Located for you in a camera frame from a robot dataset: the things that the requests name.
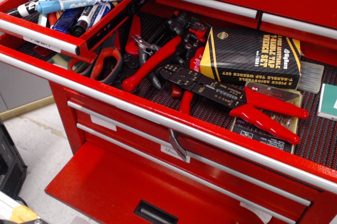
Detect black yellow tap wrench box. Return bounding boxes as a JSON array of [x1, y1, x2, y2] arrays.
[[200, 28, 301, 90]]

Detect teal white box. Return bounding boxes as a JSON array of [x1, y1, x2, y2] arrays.
[[318, 83, 337, 121]]

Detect long red handled pliers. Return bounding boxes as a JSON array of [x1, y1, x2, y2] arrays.
[[122, 36, 181, 92]]

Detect red handled wire crimper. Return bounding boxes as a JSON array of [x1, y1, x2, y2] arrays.
[[160, 64, 309, 145]]

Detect black capped dry-erase marker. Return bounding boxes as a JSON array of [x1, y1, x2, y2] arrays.
[[72, 4, 98, 37]]

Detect open red bottom drawer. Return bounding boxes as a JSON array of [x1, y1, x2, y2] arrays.
[[44, 140, 298, 224]]

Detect light blue Expo marker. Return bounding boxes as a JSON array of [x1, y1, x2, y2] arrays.
[[36, 0, 121, 14]]

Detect black plastic crate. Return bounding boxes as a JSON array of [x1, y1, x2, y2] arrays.
[[1, 121, 27, 198]]

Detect clear plastic bit case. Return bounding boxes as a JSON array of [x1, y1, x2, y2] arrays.
[[298, 61, 324, 94]]

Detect red grey handled scissors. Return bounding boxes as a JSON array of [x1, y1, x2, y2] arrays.
[[67, 33, 122, 84]]

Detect silver hook on handle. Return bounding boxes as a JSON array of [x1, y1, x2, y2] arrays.
[[169, 129, 187, 162]]

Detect blue rectangular eraser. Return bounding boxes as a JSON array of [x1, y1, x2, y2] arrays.
[[52, 7, 84, 34]]

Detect large red tool drawer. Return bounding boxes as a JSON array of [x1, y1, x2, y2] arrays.
[[0, 10, 337, 194]]

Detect drill bit index case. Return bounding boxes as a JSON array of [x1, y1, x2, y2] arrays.
[[230, 82, 308, 153]]

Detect small red marker drawer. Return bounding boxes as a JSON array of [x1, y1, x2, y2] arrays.
[[1, 0, 147, 63]]

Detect red tool chest cabinet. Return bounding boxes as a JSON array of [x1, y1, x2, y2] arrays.
[[1, 0, 336, 223]]

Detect small red wire stripper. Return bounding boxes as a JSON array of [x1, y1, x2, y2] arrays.
[[125, 15, 142, 56]]

